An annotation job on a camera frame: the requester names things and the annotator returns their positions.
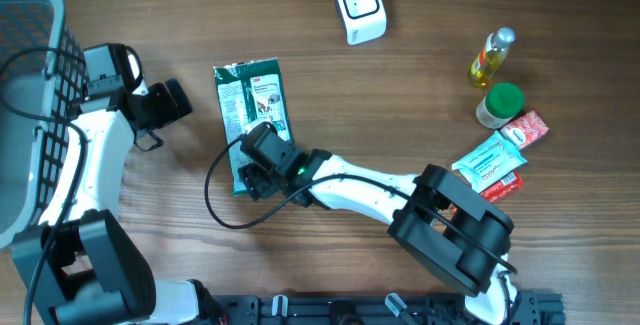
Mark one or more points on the clear yellow liquid bottle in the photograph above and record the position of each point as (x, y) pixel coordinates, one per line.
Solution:
(491, 56)

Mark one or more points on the grey plastic basket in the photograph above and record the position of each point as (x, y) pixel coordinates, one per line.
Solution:
(41, 82)

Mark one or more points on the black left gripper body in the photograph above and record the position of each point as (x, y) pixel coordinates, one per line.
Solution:
(161, 109)

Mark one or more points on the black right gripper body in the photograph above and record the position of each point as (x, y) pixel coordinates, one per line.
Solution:
(266, 184)

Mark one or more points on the green gloves package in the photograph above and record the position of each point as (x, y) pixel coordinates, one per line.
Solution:
(250, 93)

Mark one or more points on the white barcode scanner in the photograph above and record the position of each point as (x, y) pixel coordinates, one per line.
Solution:
(362, 20)

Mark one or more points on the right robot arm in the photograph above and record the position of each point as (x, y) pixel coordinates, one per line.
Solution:
(449, 228)

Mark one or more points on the red white small carton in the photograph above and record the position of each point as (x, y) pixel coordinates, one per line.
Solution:
(525, 130)

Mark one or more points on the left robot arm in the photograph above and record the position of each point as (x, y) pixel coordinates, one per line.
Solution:
(78, 264)

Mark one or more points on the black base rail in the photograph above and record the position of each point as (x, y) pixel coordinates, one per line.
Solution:
(529, 308)

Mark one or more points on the teal snack wrapper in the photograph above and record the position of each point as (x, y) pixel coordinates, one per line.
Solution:
(489, 162)

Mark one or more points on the green lid jar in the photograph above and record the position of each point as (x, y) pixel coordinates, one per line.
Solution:
(500, 105)

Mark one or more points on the red stick sachet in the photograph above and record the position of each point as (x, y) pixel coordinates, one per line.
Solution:
(500, 189)

